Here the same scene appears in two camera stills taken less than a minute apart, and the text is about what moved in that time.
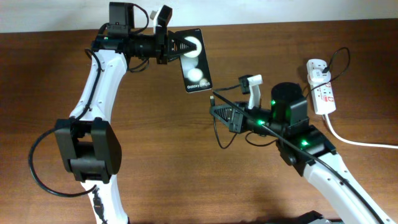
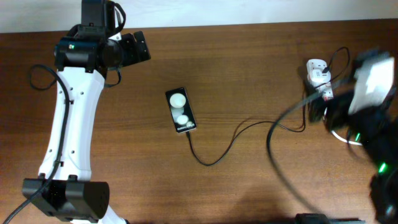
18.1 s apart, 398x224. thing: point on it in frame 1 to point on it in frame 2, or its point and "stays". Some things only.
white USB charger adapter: (316, 76) stays
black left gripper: (167, 53) to (132, 56)
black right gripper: (236, 122) to (336, 107)
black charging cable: (212, 99) to (287, 128)
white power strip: (322, 94) stays
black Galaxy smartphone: (195, 68) to (181, 110)
